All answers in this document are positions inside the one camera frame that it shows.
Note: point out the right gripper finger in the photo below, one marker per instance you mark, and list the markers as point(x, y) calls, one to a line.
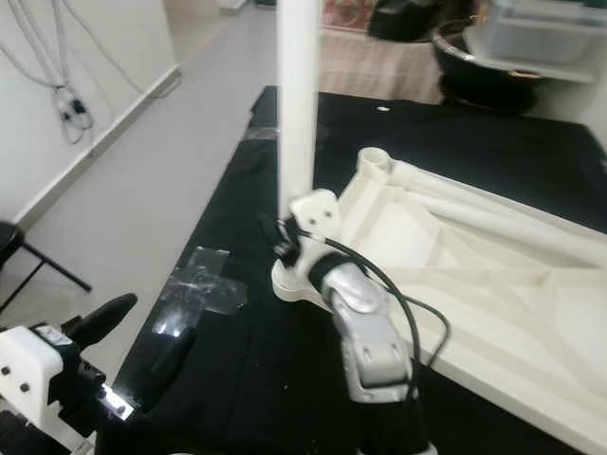
point(273, 232)

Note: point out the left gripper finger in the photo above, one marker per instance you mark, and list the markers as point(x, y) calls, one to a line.
point(109, 316)
point(163, 372)

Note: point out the black tablecloth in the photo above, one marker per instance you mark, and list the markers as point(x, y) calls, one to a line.
point(247, 398)

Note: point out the black folding chair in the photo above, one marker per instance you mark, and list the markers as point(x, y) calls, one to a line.
point(9, 242)

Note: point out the beige cloth covered table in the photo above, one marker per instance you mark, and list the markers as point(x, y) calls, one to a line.
point(379, 71)

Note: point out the red food picture box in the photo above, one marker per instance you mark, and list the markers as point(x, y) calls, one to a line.
point(346, 14)

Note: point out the black plastic bag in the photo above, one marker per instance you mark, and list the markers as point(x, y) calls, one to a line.
point(403, 19)

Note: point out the black round wok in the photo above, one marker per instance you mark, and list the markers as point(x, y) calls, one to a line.
point(484, 85)

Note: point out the clear plastic storage box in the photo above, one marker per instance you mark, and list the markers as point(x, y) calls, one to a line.
point(541, 38)

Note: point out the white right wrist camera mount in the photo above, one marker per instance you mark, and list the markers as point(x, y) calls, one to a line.
point(318, 213)

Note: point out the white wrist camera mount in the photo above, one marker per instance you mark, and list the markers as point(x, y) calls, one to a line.
point(318, 213)
point(28, 370)

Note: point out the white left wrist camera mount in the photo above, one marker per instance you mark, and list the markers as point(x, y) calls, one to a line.
point(28, 370)

